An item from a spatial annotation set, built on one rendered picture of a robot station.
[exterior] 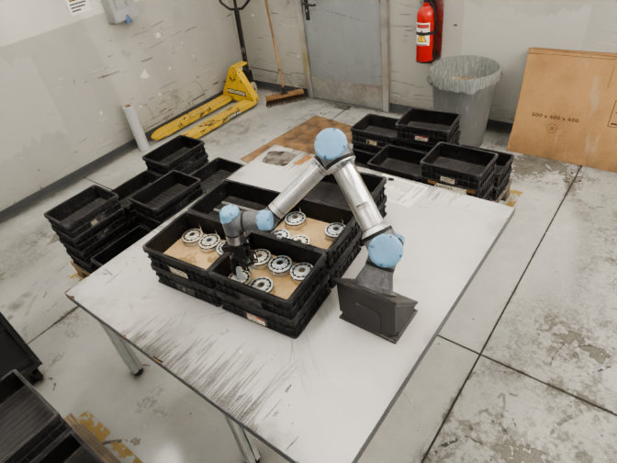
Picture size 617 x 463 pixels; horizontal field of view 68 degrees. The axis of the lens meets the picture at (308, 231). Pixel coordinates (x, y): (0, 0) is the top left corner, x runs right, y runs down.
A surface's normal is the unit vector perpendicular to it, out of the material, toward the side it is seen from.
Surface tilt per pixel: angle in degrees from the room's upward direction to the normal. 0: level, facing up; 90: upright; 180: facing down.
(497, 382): 0
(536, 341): 0
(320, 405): 0
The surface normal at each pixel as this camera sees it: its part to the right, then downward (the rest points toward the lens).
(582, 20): -0.60, 0.56
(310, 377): -0.13, -0.77
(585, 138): -0.61, 0.33
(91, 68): 0.79, 0.30
